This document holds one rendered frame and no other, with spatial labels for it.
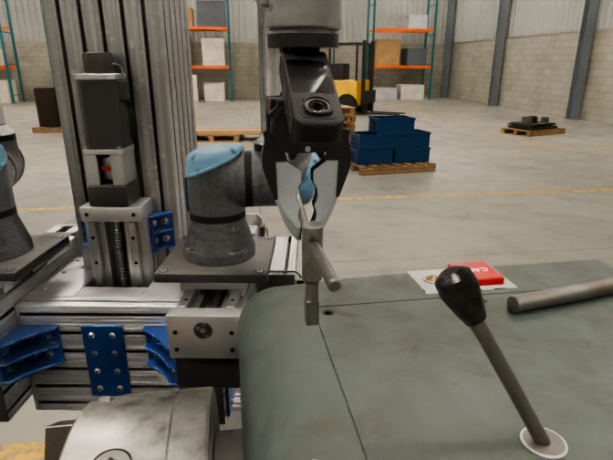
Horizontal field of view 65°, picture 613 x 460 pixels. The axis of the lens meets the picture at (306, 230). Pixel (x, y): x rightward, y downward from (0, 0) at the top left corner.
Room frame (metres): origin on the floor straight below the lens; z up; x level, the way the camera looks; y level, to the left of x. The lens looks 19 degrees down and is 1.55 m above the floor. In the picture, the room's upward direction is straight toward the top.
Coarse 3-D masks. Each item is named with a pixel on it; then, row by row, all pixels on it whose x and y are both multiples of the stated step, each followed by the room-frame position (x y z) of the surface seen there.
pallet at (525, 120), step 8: (528, 120) 11.23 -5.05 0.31; (536, 120) 11.47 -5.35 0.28; (544, 120) 11.53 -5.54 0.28; (504, 128) 11.49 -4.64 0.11; (512, 128) 11.53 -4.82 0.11; (520, 128) 11.34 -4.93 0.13; (528, 128) 11.04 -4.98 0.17; (536, 128) 11.09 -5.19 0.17; (544, 128) 11.20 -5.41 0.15; (552, 128) 11.34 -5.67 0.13; (560, 128) 11.43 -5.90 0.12; (528, 136) 10.89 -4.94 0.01
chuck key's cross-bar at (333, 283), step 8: (288, 160) 0.66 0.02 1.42; (304, 208) 0.55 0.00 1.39; (304, 216) 0.53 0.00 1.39; (312, 248) 0.44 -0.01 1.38; (320, 248) 0.44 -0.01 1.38; (320, 256) 0.42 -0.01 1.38; (320, 264) 0.41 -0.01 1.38; (328, 264) 0.40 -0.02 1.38; (320, 272) 0.40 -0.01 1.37; (328, 272) 0.39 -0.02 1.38; (328, 280) 0.37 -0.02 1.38; (336, 280) 0.37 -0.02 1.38; (328, 288) 0.37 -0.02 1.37; (336, 288) 0.37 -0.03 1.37
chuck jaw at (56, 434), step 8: (56, 424) 0.40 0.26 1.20; (64, 424) 0.40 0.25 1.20; (72, 424) 0.40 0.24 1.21; (48, 432) 0.39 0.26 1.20; (56, 432) 0.39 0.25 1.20; (64, 432) 0.40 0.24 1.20; (48, 440) 0.39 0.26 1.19; (56, 440) 0.39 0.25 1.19; (64, 440) 0.39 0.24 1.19; (48, 448) 0.39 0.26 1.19; (56, 448) 0.39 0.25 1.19; (48, 456) 0.38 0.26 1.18; (56, 456) 0.38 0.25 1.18
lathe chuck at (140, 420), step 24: (96, 408) 0.39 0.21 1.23; (120, 408) 0.39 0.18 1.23; (144, 408) 0.39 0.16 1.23; (168, 408) 0.39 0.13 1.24; (72, 432) 0.35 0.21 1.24; (96, 432) 0.35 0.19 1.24; (120, 432) 0.35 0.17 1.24; (144, 432) 0.35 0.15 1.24; (168, 432) 0.35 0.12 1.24; (72, 456) 0.33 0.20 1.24; (96, 456) 0.33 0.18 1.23; (144, 456) 0.33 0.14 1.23
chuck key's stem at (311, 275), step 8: (304, 224) 0.47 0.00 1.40; (312, 224) 0.47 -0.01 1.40; (320, 224) 0.47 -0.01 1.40; (304, 232) 0.46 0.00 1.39; (312, 232) 0.46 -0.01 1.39; (320, 232) 0.46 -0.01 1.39; (304, 240) 0.46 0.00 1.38; (312, 240) 0.46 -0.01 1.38; (320, 240) 0.46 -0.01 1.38; (304, 248) 0.46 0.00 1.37; (304, 256) 0.46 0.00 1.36; (312, 256) 0.46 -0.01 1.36; (304, 264) 0.46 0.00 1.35; (312, 264) 0.46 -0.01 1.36; (304, 272) 0.46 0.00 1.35; (312, 272) 0.46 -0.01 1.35; (304, 280) 0.46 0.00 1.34; (312, 280) 0.46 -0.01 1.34; (320, 280) 0.47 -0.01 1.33; (312, 288) 0.46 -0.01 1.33; (312, 296) 0.46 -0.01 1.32; (312, 304) 0.46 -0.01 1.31; (312, 312) 0.46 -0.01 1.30; (312, 320) 0.46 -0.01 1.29
